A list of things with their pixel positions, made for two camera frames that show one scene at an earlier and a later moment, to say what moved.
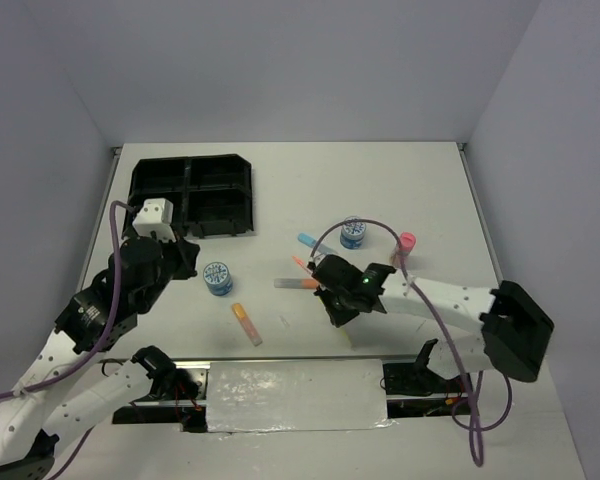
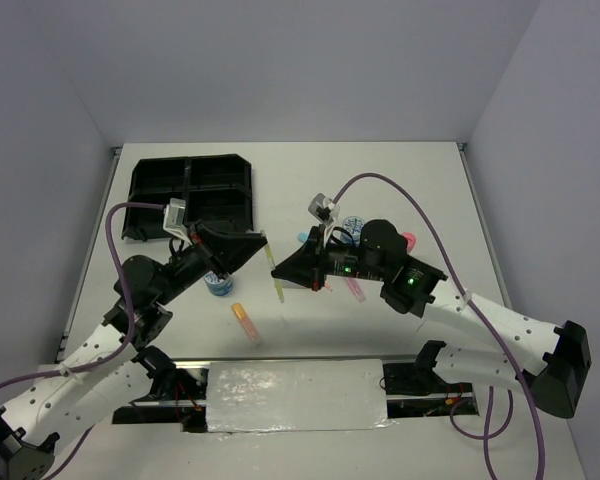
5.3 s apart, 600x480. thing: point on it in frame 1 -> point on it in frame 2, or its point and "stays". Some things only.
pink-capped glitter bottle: (407, 241) stays
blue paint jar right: (353, 234) stays
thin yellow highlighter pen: (342, 329) -> (272, 263)
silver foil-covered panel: (277, 395) stays
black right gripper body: (337, 306) -> (344, 259)
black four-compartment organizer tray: (208, 195) stays
